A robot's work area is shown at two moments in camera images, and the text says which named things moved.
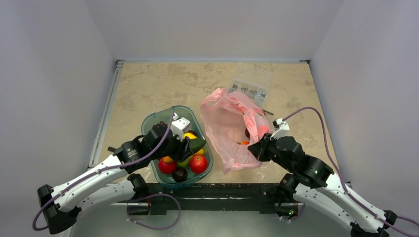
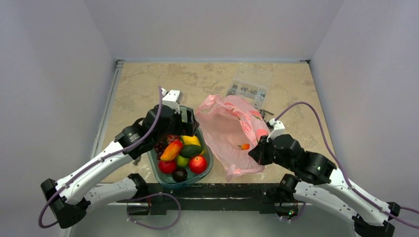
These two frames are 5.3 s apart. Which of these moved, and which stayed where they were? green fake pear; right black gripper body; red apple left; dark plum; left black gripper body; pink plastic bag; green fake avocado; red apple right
Moved: green fake avocado; left black gripper body; pink plastic bag
Stayed: right black gripper body; red apple right; green fake pear; dark plum; red apple left
